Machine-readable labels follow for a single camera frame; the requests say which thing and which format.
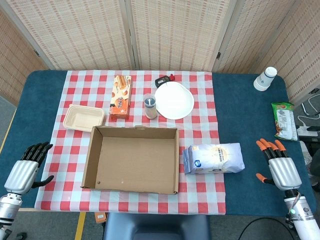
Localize black floor cable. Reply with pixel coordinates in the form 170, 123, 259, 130
238, 216, 288, 240

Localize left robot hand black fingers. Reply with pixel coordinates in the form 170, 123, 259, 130
4, 141, 55, 196

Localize orange biscuit box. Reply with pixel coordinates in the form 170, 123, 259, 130
108, 75, 133, 121

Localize open brown cardboard box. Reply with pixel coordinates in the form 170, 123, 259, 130
80, 125, 181, 195

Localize white paper plate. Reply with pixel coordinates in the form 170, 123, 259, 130
154, 81, 195, 120

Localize dark blue table cover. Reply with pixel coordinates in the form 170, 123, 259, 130
0, 69, 317, 217

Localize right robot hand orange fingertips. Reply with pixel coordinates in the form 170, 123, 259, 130
255, 138, 303, 192

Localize white blue plastic package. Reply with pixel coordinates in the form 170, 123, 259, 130
182, 142, 246, 175

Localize white power strip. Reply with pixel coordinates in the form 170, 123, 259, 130
296, 125, 319, 137

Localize black device with red part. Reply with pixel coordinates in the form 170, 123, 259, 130
154, 73, 176, 89

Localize beige food container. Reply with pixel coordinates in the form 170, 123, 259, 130
62, 103, 106, 133

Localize woven folding screen panel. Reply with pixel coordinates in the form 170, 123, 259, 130
211, 0, 307, 75
0, 0, 137, 71
249, 0, 320, 107
124, 0, 247, 73
0, 7, 55, 107

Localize green snack packet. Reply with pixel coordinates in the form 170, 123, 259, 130
271, 101, 300, 142

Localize red white checked tablecloth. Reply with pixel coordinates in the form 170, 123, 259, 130
34, 69, 227, 216

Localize small orange box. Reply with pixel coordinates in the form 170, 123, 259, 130
94, 211, 108, 224

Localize clear bottle with blue cap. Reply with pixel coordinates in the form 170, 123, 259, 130
143, 93, 159, 120

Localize white cable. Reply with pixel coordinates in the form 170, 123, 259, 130
296, 88, 320, 127

